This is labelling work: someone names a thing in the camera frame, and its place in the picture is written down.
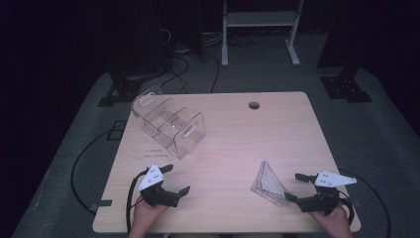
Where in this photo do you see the left hand-held gripper cable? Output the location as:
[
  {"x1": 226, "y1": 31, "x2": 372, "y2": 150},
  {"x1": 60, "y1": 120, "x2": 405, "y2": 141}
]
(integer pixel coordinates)
[{"x1": 125, "y1": 169, "x2": 151, "y2": 234}]

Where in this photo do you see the bundle of dark cables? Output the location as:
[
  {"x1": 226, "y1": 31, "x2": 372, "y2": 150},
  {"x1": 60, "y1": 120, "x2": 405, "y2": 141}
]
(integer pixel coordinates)
[{"x1": 227, "y1": 32, "x2": 262, "y2": 48}]

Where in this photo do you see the person's right hand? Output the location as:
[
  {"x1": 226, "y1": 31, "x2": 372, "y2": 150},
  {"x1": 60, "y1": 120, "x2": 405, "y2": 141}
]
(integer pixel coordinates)
[{"x1": 309, "y1": 205, "x2": 354, "y2": 238}]

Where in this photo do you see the right hand-held gripper cable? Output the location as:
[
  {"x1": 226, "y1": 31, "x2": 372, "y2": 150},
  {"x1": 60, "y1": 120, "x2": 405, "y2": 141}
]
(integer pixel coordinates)
[{"x1": 338, "y1": 190, "x2": 357, "y2": 226}]

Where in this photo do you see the black floor cable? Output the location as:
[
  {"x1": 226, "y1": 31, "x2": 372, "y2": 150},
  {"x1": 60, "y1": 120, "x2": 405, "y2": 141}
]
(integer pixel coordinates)
[
  {"x1": 69, "y1": 128, "x2": 117, "y2": 213},
  {"x1": 338, "y1": 168, "x2": 393, "y2": 238},
  {"x1": 201, "y1": 50, "x2": 221, "y2": 94},
  {"x1": 154, "y1": 55, "x2": 191, "y2": 95}
]

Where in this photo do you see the white cloth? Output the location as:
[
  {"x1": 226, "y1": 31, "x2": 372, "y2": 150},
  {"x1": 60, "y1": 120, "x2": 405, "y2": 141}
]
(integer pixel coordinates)
[{"x1": 250, "y1": 160, "x2": 289, "y2": 208}]

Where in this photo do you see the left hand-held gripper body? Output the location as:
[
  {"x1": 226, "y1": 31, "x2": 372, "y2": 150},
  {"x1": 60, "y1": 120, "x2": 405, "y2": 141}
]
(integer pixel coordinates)
[{"x1": 138, "y1": 163, "x2": 181, "y2": 208}]

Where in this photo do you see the clear acrylic divided organizer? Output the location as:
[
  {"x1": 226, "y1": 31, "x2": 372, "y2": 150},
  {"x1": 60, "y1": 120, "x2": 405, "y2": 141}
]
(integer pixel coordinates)
[{"x1": 131, "y1": 85, "x2": 207, "y2": 161}]

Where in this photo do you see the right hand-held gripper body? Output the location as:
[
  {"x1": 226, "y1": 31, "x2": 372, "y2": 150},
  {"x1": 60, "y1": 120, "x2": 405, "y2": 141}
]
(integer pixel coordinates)
[{"x1": 296, "y1": 170, "x2": 358, "y2": 217}]

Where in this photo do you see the person's left hand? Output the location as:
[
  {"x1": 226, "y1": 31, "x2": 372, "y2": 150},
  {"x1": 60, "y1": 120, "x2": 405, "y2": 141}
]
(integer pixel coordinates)
[{"x1": 128, "y1": 196, "x2": 169, "y2": 238}]

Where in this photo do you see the hand-held gripper cable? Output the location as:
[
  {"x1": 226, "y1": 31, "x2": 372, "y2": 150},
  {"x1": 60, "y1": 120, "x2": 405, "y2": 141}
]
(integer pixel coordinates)
[
  {"x1": 338, "y1": 190, "x2": 357, "y2": 226},
  {"x1": 125, "y1": 169, "x2": 151, "y2": 234}
]

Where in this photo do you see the black stand base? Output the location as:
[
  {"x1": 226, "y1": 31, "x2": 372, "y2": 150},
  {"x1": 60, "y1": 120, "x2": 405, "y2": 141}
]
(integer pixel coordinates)
[
  {"x1": 97, "y1": 69, "x2": 144, "y2": 108},
  {"x1": 317, "y1": 0, "x2": 373, "y2": 104}
]

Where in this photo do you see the white metal stand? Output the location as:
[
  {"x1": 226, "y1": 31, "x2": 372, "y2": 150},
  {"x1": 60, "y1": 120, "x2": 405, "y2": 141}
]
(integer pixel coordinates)
[{"x1": 220, "y1": 0, "x2": 305, "y2": 68}]

